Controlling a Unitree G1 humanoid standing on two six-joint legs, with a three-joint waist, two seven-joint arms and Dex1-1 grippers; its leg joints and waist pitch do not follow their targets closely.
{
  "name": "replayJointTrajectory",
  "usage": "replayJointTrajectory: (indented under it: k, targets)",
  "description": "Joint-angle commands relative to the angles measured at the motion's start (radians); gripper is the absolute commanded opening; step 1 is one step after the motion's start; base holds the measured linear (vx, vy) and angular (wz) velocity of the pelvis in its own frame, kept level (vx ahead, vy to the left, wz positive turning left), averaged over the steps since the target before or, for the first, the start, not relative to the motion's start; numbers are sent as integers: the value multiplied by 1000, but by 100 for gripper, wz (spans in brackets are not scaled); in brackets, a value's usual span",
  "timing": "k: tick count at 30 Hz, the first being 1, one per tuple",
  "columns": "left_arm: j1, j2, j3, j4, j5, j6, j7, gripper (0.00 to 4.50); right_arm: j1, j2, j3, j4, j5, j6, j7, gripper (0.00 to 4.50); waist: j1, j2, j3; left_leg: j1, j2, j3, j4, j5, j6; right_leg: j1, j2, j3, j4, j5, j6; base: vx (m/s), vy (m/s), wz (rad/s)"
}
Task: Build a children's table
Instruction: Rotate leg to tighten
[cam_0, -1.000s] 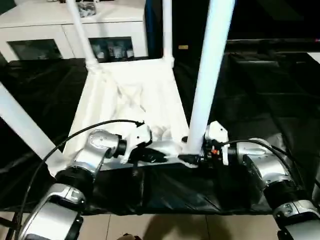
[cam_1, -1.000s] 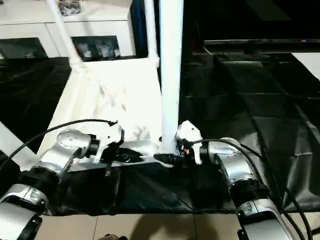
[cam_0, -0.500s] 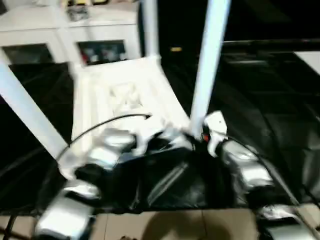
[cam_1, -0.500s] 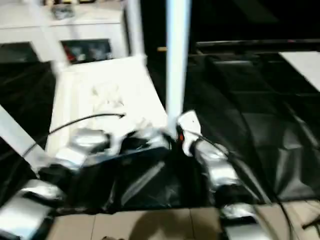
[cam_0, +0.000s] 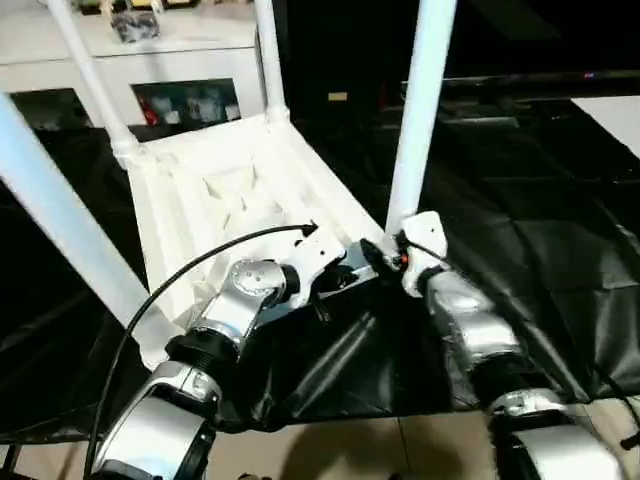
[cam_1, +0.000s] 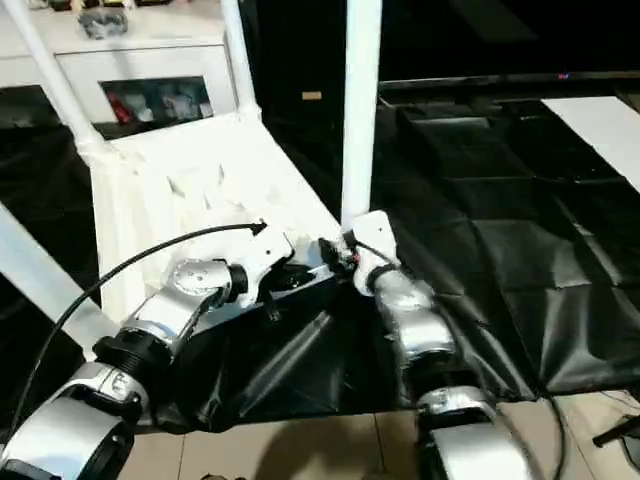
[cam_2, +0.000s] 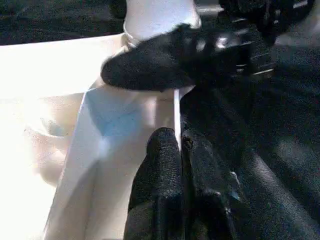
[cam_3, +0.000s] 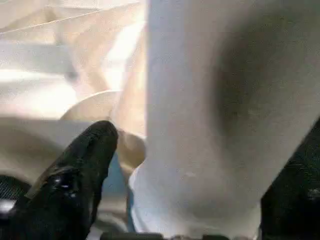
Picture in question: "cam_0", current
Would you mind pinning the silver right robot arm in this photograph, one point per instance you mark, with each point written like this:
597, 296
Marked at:
480, 330

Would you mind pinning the black work mat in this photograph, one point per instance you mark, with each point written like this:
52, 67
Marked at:
540, 220

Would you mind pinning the small yellow tag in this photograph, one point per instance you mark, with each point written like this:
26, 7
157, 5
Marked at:
337, 97

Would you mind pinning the black flat screen panel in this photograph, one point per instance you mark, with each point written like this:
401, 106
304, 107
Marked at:
540, 80

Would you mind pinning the white flat board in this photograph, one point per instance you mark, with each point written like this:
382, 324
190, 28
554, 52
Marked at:
612, 120

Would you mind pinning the small dark grey object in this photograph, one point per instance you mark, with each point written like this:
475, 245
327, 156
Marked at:
135, 25

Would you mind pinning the white glass-door cabinet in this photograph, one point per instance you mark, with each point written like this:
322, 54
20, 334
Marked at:
40, 65

